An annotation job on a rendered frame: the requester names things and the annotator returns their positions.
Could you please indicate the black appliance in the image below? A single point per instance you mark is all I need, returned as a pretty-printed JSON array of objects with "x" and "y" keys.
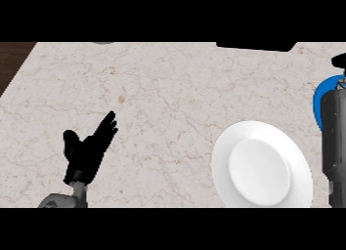
[{"x": 255, "y": 46}]

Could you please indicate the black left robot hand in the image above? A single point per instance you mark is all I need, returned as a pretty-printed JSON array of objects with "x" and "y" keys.
[{"x": 87, "y": 156}]

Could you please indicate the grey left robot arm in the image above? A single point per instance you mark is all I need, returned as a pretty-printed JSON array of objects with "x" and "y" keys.
[{"x": 69, "y": 199}]

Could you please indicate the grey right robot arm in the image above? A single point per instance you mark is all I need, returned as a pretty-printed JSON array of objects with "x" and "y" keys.
[{"x": 343, "y": 146}]

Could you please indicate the white round plate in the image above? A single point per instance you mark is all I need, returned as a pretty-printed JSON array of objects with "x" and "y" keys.
[{"x": 260, "y": 166}]

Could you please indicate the blue round plate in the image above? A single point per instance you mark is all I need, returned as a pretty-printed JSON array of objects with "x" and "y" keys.
[{"x": 320, "y": 97}]

